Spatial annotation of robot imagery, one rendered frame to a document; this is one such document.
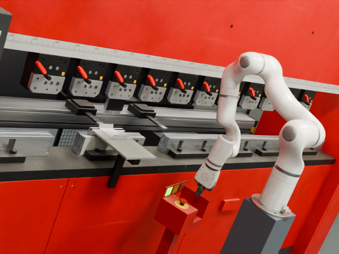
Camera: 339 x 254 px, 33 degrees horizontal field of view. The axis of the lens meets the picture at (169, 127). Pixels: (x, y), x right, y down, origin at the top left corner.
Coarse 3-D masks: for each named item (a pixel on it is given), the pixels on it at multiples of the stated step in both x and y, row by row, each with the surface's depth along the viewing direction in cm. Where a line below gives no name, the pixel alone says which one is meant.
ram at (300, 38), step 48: (0, 0) 198; (48, 0) 211; (96, 0) 225; (144, 0) 241; (192, 0) 260; (240, 0) 282; (288, 0) 307; (336, 0) 339; (48, 48) 221; (144, 48) 254; (192, 48) 275; (240, 48) 300; (288, 48) 329; (336, 48) 365
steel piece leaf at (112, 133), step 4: (100, 128) 265; (104, 128) 267; (108, 128) 269; (104, 132) 262; (108, 132) 264; (112, 132) 266; (116, 132) 268; (112, 136) 261; (116, 136) 259; (120, 136) 261; (124, 136) 263
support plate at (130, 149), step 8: (104, 136) 258; (128, 136) 269; (112, 144) 252; (120, 144) 256; (128, 144) 259; (136, 144) 263; (120, 152) 247; (128, 152) 250; (136, 152) 253; (144, 152) 257
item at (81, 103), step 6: (66, 102) 280; (72, 102) 278; (78, 102) 278; (84, 102) 281; (72, 108) 277; (78, 108) 274; (84, 108) 276; (90, 108) 280; (78, 114) 275; (84, 114) 278; (90, 114) 277; (96, 120) 272
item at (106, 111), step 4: (108, 100) 259; (112, 100) 260; (116, 100) 262; (120, 100) 264; (124, 100) 265; (104, 104) 261; (108, 104) 260; (112, 104) 262; (116, 104) 263; (120, 104) 265; (104, 108) 261; (108, 108) 261; (112, 108) 263; (116, 108) 264; (120, 108) 266; (104, 112) 262; (108, 112) 264; (112, 112) 265; (116, 112) 267
